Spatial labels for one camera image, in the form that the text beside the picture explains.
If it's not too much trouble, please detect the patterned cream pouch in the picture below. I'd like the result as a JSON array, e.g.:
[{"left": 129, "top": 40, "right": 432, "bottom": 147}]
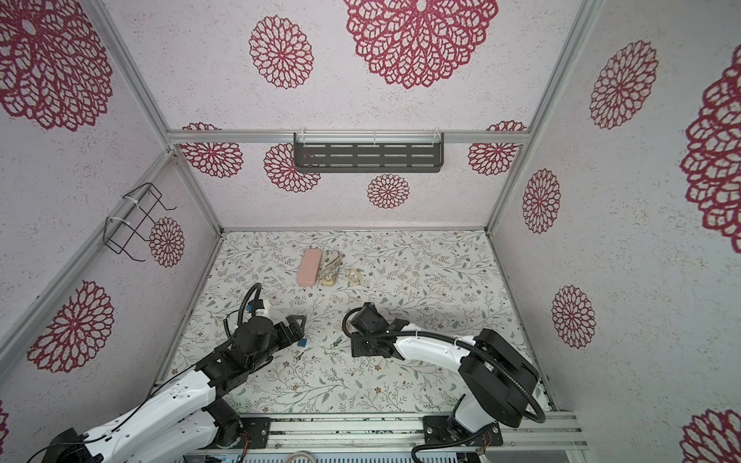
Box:
[{"left": 318, "top": 250, "right": 345, "bottom": 287}]

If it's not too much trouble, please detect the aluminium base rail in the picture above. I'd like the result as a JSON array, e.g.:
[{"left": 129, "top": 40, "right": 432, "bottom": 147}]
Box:
[{"left": 190, "top": 410, "right": 589, "bottom": 463}]

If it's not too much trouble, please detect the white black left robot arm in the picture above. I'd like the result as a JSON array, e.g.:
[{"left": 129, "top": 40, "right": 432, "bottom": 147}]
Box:
[{"left": 39, "top": 316, "right": 306, "bottom": 462}]

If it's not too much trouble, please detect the pink rectangular case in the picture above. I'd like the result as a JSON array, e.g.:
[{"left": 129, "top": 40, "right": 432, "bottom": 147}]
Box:
[{"left": 296, "top": 248, "right": 322, "bottom": 287}]

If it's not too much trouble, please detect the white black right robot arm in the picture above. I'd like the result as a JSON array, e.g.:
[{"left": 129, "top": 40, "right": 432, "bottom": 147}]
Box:
[{"left": 342, "top": 303, "right": 547, "bottom": 433}]

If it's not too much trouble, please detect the dark grey wall shelf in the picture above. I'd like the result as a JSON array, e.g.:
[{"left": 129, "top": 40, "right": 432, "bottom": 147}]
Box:
[{"left": 293, "top": 132, "right": 445, "bottom": 174}]

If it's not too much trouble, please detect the black wire wall rack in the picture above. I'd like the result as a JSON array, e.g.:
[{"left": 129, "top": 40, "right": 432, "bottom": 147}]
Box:
[{"left": 102, "top": 181, "right": 177, "bottom": 262}]

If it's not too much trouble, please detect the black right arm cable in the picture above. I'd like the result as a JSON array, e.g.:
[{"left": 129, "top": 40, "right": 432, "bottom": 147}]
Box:
[{"left": 340, "top": 306, "right": 548, "bottom": 463}]

